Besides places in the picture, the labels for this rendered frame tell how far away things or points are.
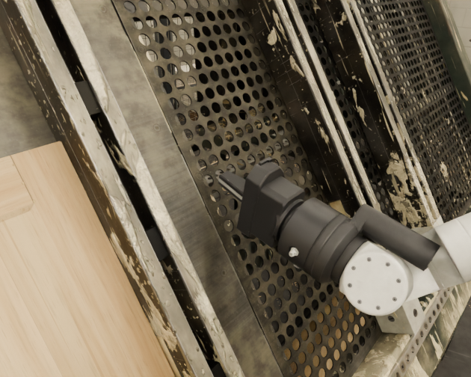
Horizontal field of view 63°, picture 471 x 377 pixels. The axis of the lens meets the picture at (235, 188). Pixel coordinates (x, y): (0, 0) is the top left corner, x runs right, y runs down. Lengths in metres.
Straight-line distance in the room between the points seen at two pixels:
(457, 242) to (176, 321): 0.31
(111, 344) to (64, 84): 0.30
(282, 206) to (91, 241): 0.23
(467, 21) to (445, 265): 5.04
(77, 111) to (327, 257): 0.32
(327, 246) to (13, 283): 0.34
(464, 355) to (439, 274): 1.69
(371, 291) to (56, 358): 0.34
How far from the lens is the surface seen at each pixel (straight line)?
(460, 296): 1.13
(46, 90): 0.49
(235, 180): 0.55
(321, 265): 0.46
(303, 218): 0.47
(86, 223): 0.48
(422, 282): 0.52
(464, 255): 0.46
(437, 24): 1.63
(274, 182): 0.51
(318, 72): 0.77
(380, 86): 0.95
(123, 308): 0.50
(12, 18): 0.52
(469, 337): 2.29
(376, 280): 0.43
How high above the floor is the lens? 1.53
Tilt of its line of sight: 29 degrees down
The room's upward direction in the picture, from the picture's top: straight up
